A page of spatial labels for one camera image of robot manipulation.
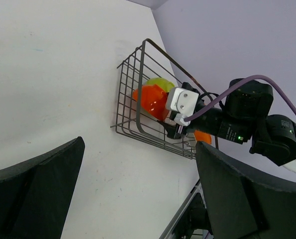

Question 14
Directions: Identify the white bowl orange outside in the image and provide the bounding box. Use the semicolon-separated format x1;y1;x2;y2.
194;130;212;144

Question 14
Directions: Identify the lime green bowl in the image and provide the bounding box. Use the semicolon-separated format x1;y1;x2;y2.
144;77;175;93

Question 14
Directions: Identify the dark wire dish rack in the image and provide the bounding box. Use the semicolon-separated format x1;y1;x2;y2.
112;38;206;159

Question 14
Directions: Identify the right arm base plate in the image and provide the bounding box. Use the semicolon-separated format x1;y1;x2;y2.
174;193;212;239

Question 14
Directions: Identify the aluminium frame rail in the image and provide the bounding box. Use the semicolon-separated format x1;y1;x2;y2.
160;181;213;239

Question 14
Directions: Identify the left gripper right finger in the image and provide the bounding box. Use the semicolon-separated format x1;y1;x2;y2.
196;142;296;239

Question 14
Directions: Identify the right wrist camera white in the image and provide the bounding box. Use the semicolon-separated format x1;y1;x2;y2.
165;87;199;126

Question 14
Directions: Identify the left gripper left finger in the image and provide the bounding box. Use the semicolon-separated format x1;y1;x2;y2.
0;136;85;239

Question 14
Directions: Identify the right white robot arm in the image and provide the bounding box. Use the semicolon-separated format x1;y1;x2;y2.
158;79;296;166

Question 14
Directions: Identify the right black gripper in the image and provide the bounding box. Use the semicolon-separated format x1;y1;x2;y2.
157;82;204;139

